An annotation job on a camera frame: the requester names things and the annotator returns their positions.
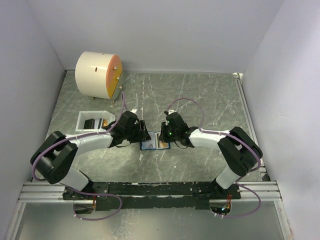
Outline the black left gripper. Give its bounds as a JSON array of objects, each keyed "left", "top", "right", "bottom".
[{"left": 124, "top": 119, "right": 152, "bottom": 143}]

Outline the gold credit card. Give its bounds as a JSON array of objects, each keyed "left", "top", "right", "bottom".
[{"left": 159, "top": 141, "right": 170, "bottom": 149}]

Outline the blue leather card holder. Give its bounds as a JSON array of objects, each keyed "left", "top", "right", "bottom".
[{"left": 140, "top": 132, "right": 171, "bottom": 151}]

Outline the silver VIP credit card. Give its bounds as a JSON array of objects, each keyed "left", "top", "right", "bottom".
[{"left": 141, "top": 140, "right": 158, "bottom": 150}]

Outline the white plastic card tray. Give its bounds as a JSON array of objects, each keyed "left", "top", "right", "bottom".
[{"left": 75, "top": 110, "right": 116, "bottom": 133}]

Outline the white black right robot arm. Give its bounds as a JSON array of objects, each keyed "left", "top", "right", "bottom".
[{"left": 159, "top": 110, "right": 263, "bottom": 199}]

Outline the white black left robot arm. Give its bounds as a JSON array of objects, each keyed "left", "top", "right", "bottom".
[{"left": 30, "top": 110, "right": 151, "bottom": 200}]

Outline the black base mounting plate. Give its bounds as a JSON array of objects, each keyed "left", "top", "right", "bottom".
[{"left": 62, "top": 181, "right": 241, "bottom": 211}]

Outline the white round mini drawer cabinet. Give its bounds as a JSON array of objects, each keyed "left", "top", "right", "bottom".
[{"left": 75, "top": 51, "right": 123, "bottom": 102}]

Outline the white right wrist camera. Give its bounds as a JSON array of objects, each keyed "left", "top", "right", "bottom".
[{"left": 164, "top": 109, "right": 176, "bottom": 116}]

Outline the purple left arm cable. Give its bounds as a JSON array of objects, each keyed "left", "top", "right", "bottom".
[{"left": 31, "top": 91, "right": 126, "bottom": 221}]

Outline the aluminium extrusion rail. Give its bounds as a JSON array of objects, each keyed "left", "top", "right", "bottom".
[{"left": 18, "top": 181, "right": 282, "bottom": 203}]

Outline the aluminium right side rail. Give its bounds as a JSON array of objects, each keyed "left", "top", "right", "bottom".
[{"left": 232, "top": 71, "right": 295, "bottom": 240}]

